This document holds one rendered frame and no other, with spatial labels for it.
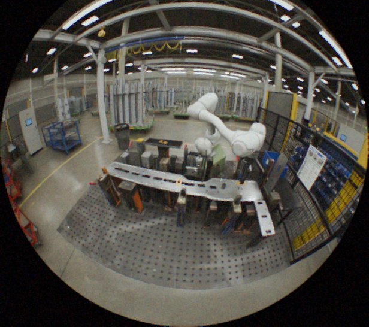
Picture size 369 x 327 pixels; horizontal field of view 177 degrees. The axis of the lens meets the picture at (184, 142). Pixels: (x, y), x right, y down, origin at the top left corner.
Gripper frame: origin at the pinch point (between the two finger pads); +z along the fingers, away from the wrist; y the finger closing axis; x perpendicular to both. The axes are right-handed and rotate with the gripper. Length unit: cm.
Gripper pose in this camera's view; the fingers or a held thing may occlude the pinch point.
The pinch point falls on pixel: (242, 179)
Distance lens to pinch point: 91.3
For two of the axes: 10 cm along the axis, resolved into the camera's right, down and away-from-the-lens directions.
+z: -0.4, 9.1, 4.2
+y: -1.7, 4.1, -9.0
